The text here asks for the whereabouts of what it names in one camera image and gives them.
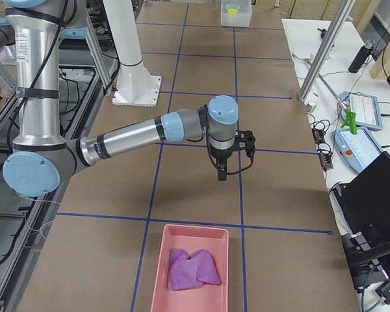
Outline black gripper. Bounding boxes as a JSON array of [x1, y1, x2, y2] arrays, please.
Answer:
[[211, 130, 255, 181]]

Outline yellow plastic cup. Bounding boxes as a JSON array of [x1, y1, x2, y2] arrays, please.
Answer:
[[227, 13, 238, 24]]

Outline mint green bowl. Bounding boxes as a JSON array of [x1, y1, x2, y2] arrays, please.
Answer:
[[225, 3, 240, 14]]

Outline purple microfiber cloth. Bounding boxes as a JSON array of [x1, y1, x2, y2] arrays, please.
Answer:
[[168, 248, 221, 291]]

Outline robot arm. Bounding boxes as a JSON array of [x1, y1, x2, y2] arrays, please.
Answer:
[[0, 1, 255, 198]]

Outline green plastic clamp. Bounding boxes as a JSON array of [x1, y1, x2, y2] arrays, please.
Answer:
[[341, 109, 357, 135]]

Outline lower teach pendant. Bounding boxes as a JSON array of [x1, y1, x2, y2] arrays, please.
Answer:
[[333, 126, 383, 174]]

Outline teach pendant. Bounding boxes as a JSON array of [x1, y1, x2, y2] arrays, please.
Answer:
[[340, 92, 383, 131], [333, 126, 383, 174]]

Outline upper teach pendant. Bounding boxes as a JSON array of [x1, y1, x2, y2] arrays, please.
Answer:
[[340, 92, 383, 131]]

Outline black laptop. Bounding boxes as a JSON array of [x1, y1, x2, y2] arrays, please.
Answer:
[[333, 151, 390, 287]]

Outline pink plastic tray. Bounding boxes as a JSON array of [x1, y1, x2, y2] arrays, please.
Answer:
[[151, 224, 229, 311]]

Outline black water bottle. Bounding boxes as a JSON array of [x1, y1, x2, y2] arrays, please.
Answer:
[[348, 40, 376, 73]]

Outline black power adapter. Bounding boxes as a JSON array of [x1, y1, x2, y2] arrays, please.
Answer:
[[375, 279, 390, 305]]

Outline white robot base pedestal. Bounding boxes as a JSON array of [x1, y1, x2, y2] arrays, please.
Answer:
[[103, 0, 162, 107]]

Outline aluminium frame post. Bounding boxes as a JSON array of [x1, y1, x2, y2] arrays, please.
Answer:
[[298, 0, 356, 102]]

